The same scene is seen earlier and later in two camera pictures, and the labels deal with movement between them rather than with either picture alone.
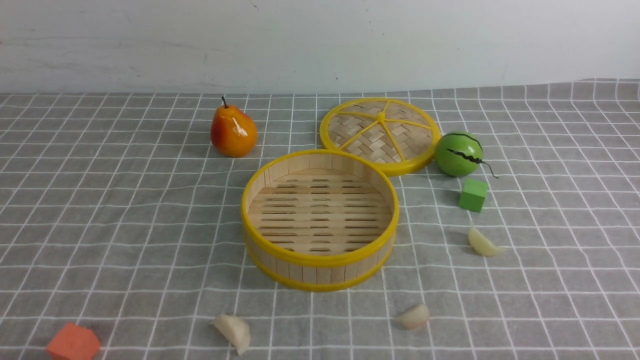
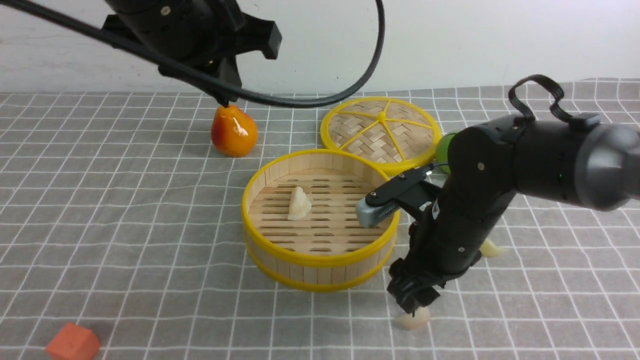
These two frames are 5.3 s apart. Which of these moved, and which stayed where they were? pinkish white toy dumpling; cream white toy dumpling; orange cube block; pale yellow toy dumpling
Moved: cream white toy dumpling
Stayed: pale yellow toy dumpling; orange cube block; pinkish white toy dumpling
